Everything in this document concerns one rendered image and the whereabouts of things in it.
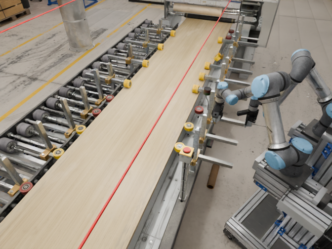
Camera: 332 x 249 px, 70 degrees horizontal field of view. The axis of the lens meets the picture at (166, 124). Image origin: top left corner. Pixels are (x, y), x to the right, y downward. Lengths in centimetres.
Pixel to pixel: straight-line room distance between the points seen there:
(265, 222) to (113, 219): 141
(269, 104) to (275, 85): 11
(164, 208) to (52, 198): 77
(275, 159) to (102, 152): 118
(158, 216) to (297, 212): 89
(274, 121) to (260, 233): 121
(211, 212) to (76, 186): 141
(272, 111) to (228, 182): 154
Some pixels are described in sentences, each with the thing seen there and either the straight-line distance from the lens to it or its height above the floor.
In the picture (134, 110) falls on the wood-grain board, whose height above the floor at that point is 90.
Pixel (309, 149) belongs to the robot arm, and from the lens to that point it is 155.
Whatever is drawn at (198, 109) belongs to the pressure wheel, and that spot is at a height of 91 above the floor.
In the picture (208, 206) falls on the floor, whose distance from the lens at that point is 262.
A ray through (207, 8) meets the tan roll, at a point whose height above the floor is 109.
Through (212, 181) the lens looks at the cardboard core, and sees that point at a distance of 269.
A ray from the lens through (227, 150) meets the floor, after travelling 311.
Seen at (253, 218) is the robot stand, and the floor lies 21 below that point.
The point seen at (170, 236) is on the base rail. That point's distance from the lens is 169.
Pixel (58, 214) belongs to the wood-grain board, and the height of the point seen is 90.
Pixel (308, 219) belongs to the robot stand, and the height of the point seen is 95.
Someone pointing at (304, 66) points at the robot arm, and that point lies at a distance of 177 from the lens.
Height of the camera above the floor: 226
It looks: 42 degrees down
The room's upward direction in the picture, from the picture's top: straight up
